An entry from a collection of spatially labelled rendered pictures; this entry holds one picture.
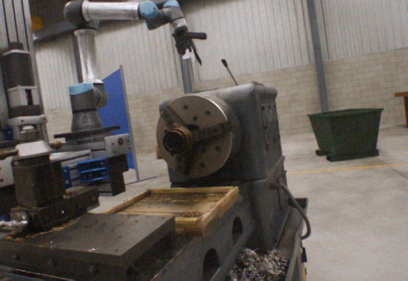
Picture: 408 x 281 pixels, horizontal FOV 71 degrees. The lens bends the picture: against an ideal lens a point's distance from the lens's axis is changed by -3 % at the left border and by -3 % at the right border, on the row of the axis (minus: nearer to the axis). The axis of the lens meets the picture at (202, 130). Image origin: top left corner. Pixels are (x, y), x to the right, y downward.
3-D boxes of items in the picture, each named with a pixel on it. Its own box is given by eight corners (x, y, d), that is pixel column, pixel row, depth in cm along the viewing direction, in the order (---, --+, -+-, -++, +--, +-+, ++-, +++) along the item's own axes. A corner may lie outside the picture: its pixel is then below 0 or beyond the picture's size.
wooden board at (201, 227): (150, 198, 113) (148, 188, 113) (240, 197, 98) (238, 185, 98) (94, 229, 86) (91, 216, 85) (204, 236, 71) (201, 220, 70)
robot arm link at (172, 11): (163, 8, 153) (178, 2, 153) (171, 27, 154) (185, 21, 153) (160, 3, 146) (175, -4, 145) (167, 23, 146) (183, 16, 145)
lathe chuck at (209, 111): (169, 169, 126) (166, 95, 123) (240, 175, 113) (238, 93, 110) (157, 174, 118) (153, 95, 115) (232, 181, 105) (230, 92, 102)
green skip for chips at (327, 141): (311, 153, 627) (306, 114, 622) (355, 148, 618) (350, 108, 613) (333, 164, 494) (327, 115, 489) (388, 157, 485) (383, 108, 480)
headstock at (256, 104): (211, 158, 190) (203, 99, 188) (287, 153, 170) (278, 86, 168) (163, 183, 136) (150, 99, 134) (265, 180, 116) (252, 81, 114)
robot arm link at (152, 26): (139, 13, 143) (160, 4, 142) (145, 20, 154) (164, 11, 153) (145, 27, 143) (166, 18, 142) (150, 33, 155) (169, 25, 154)
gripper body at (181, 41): (183, 56, 155) (174, 35, 155) (197, 50, 153) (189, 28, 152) (178, 55, 148) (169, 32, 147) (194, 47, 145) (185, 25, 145)
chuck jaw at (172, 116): (185, 134, 114) (166, 113, 117) (193, 125, 112) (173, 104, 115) (171, 138, 104) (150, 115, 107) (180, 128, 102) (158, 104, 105)
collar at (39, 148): (37, 154, 65) (36, 141, 65) (61, 151, 62) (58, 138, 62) (3, 161, 58) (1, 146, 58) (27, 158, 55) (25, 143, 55)
